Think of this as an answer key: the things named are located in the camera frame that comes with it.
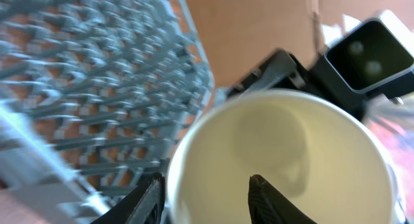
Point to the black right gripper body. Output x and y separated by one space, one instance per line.
282 70

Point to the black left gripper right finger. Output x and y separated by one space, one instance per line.
269 206

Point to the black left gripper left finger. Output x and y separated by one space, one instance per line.
143 205

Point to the white cup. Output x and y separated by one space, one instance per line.
324 161

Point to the grey plastic dishwasher rack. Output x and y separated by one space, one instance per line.
95 94

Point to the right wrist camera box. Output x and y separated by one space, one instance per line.
375 54

